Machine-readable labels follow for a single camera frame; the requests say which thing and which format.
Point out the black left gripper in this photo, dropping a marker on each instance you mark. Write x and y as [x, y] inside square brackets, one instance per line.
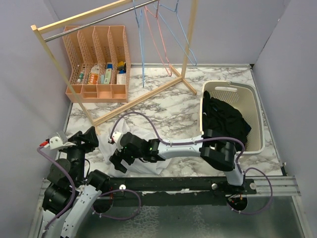
[89, 137]

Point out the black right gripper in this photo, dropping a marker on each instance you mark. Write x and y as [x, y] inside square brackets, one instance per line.
[117, 157]

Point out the white t shirt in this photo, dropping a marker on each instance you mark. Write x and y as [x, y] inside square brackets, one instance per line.
[134, 136]

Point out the pink clothes hanger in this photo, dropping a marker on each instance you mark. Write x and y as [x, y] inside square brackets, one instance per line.
[153, 23]

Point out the black t shirt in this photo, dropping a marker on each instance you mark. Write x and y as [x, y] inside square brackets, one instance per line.
[221, 117]

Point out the blue hanger with white shirt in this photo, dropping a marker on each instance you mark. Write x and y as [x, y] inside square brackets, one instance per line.
[139, 21]

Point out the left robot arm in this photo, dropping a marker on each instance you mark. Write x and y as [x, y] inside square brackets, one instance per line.
[71, 192]

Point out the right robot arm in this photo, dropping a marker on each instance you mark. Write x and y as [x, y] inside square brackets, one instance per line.
[220, 152]

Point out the pink plastic organizer basket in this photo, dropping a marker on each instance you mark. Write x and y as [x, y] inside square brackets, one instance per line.
[100, 64]

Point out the wooden clothes rack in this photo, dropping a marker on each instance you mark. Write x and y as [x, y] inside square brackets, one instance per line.
[53, 26]

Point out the cream laundry basket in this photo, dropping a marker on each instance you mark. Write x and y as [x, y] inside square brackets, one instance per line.
[244, 98]

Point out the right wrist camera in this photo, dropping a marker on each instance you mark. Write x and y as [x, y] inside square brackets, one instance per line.
[115, 139]

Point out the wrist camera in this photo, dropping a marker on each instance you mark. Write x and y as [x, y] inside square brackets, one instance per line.
[59, 141]
[115, 139]

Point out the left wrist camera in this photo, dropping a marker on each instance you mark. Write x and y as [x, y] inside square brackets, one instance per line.
[59, 141]

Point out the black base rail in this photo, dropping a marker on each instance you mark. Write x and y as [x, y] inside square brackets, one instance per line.
[177, 191]

